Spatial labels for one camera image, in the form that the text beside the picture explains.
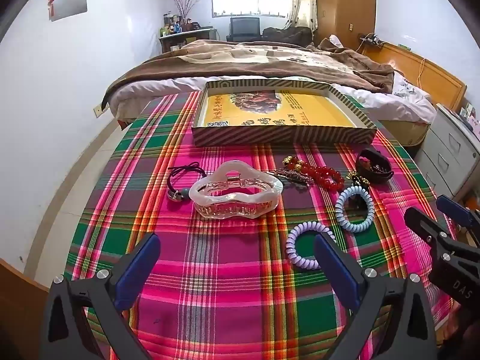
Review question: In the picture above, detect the white drawer cabinet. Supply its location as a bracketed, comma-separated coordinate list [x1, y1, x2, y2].
[414, 105, 480, 201]

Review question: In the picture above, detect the group of bottles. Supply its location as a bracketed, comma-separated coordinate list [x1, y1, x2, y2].
[161, 13, 199, 37]

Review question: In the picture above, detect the plaid pink green cloth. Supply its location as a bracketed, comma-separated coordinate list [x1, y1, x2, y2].
[64, 90, 466, 360]

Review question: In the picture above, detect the red bead bracelet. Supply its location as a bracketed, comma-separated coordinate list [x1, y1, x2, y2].
[282, 155, 346, 192]

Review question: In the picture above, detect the vase of dry branches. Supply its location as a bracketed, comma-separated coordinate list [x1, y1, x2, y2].
[170, 0, 207, 27]

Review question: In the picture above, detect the dark sofa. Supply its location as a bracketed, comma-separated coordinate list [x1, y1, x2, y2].
[261, 26, 314, 46]

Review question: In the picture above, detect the wooden board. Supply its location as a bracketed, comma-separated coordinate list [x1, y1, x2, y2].
[0, 259, 49, 360]

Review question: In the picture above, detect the white hair claw clip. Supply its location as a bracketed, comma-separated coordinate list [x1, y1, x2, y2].
[188, 160, 284, 220]

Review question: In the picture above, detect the rhinestone hair clip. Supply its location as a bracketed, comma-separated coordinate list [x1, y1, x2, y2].
[272, 169, 316, 186]

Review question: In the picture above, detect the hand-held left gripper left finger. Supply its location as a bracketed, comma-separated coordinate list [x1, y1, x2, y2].
[43, 232, 162, 360]

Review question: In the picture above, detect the black television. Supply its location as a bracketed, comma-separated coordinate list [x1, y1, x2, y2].
[229, 17, 261, 42]

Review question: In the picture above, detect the purple spiral hair tie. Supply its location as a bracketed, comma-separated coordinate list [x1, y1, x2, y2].
[286, 222, 336, 270]

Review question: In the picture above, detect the white floral pillow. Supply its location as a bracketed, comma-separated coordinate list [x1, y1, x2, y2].
[392, 71, 432, 98]

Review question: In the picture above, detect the small black claw clip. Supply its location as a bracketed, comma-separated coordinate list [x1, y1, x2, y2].
[347, 186, 368, 211]

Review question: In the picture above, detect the white side desk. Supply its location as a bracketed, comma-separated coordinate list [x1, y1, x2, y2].
[158, 28, 218, 53]

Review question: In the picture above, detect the clutter on cabinet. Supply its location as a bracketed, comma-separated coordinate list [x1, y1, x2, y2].
[459, 101, 480, 136]

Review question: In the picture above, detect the blue spiral hair tie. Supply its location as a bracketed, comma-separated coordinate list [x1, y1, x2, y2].
[335, 185, 373, 233]

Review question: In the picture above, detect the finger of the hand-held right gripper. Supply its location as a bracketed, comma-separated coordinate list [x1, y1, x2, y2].
[404, 206, 457, 260]
[436, 194, 480, 246]

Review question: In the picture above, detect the striped cardboard box tray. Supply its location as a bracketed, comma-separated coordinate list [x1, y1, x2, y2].
[191, 77, 377, 147]

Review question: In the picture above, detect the dark bead bracelet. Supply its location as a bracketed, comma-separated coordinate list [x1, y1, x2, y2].
[365, 159, 391, 175]

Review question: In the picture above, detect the dark brown hair claw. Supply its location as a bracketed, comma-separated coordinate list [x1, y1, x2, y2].
[355, 149, 394, 184]

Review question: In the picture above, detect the wooden wardrobe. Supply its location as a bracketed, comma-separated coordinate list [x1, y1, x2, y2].
[315, 0, 377, 49]

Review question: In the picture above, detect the orange cable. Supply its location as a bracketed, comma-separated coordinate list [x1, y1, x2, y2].
[414, 58, 426, 87]

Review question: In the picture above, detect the window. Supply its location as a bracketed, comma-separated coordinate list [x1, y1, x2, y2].
[211, 0, 284, 18]

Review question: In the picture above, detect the wooden bed frame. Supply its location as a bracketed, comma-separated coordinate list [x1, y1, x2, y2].
[362, 41, 467, 147]

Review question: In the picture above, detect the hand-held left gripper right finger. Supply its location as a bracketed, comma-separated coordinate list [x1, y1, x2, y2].
[313, 233, 439, 360]

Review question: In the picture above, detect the black beaded hair tie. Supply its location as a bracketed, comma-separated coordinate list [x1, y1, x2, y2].
[167, 162, 205, 203]

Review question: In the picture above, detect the brown blanket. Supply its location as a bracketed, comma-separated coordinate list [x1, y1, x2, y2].
[101, 39, 396, 107]

